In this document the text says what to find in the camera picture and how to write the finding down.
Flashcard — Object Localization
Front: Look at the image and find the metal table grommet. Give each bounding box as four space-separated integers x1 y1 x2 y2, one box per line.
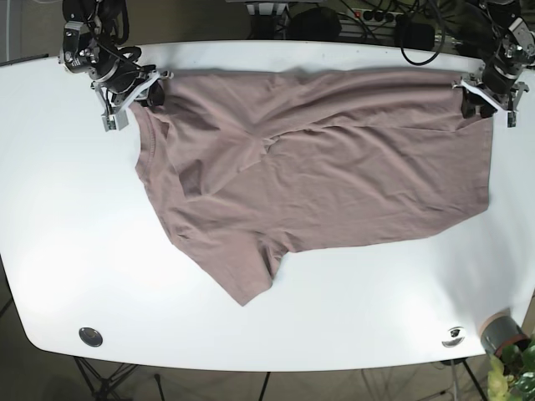
441 327 466 348
79 327 104 348

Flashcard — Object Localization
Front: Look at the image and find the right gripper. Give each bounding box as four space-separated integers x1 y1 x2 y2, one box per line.
90 58 172 131

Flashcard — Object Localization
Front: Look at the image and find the left metal table grommet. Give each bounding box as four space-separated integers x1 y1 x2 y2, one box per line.
79 327 104 348

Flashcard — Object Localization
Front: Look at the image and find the right metal table grommet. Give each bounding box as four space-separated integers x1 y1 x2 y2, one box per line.
441 327 466 348

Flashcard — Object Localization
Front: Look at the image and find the green plant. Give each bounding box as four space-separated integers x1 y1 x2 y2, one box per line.
487 337 534 401

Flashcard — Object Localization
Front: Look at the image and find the pink T-shirt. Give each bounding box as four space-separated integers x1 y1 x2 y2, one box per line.
130 69 493 305

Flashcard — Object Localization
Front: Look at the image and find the grey plant pot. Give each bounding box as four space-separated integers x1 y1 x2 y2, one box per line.
478 309 531 357

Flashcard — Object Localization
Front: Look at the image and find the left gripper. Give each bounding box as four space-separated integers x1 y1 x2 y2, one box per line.
452 56 531 128

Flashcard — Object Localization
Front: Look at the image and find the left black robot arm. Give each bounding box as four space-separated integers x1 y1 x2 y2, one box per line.
395 1 534 128

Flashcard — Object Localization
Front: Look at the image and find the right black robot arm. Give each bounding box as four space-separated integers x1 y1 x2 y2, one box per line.
59 0 173 131

